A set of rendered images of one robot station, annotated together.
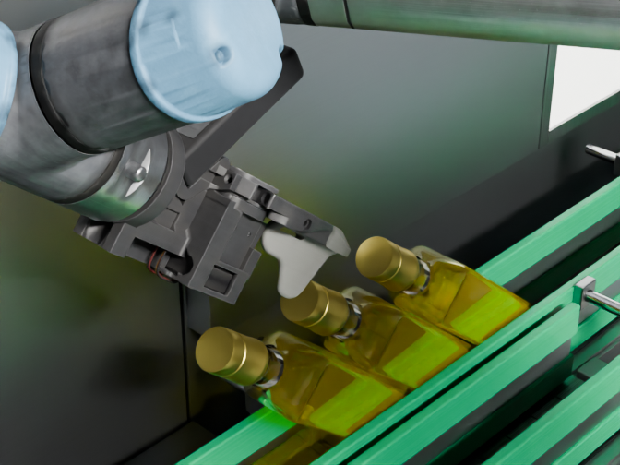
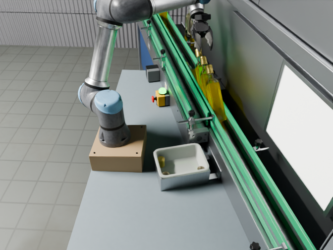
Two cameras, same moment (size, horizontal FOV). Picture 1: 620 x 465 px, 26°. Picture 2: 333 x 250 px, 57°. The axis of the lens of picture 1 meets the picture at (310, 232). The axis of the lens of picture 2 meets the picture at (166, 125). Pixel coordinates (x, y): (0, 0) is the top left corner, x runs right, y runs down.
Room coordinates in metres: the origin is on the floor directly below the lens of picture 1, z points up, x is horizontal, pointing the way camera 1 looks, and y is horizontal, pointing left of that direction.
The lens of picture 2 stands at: (1.44, -1.28, 1.83)
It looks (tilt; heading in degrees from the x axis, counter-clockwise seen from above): 40 degrees down; 123
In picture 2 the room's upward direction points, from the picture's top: straight up
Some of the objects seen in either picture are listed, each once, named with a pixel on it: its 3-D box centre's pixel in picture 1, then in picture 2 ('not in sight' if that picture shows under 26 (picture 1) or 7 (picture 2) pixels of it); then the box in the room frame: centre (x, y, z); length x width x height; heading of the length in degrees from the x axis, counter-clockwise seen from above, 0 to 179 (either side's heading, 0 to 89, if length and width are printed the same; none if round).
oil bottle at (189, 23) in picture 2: not in sight; (190, 26); (0.47, 0.48, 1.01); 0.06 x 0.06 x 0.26; 48
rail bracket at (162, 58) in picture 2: not in sight; (159, 60); (0.50, 0.07, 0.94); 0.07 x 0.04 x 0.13; 46
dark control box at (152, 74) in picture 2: not in sight; (152, 73); (0.40, 0.13, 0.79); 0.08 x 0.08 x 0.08; 46
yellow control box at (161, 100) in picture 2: not in sight; (162, 98); (0.61, -0.06, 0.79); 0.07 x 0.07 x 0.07; 46
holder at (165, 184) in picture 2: not in sight; (186, 165); (1.00, -0.44, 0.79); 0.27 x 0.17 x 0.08; 46
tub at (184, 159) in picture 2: not in sight; (180, 165); (0.98, -0.46, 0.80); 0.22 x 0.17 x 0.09; 46
